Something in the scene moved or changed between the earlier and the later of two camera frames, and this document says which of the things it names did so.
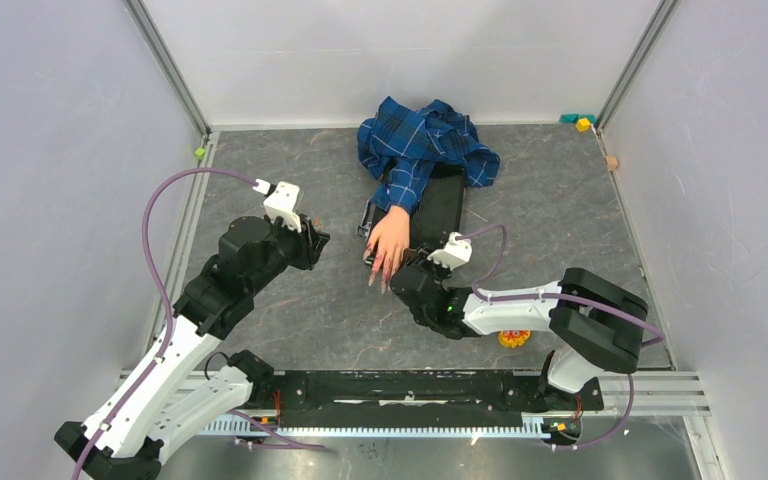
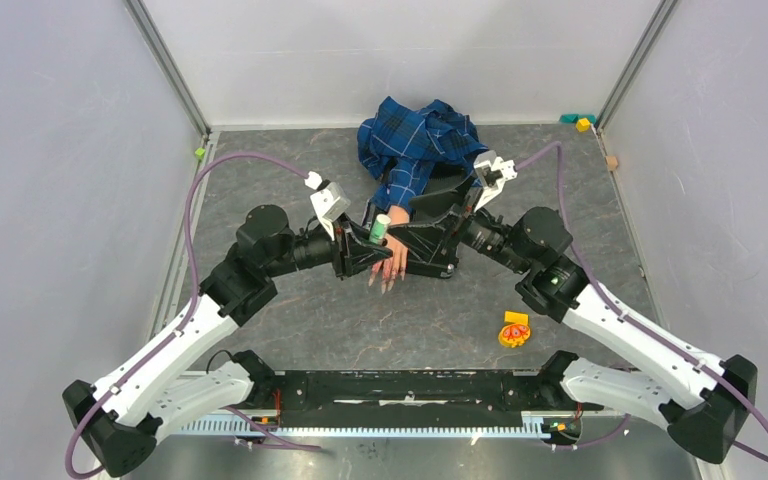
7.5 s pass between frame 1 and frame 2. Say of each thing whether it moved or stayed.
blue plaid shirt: stayed
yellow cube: stayed
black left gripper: moved
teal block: stayed
